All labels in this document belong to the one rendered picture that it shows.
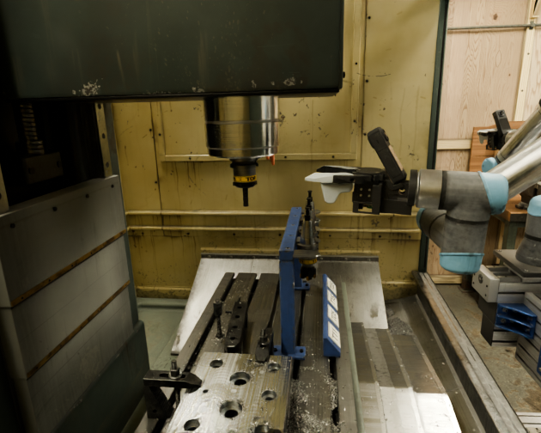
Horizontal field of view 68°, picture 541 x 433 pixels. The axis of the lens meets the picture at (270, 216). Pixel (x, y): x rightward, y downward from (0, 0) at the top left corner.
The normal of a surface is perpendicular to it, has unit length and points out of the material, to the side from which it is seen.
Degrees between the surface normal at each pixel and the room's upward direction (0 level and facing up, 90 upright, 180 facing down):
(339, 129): 90
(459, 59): 90
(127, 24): 90
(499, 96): 90
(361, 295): 24
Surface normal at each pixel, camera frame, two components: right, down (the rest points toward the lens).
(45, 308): 0.99, 0.00
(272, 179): -0.12, 0.27
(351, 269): -0.07, -0.77
